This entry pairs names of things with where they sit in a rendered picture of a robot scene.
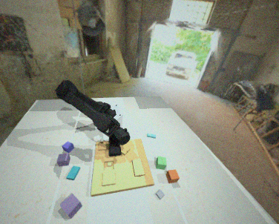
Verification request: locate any teal square block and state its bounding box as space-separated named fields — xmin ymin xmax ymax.
xmin=66 ymin=166 xmax=80 ymax=180

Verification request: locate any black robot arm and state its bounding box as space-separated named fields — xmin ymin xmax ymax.
xmin=55 ymin=80 xmax=130 ymax=145

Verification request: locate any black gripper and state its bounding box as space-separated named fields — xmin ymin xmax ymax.
xmin=108 ymin=135 xmax=121 ymax=157

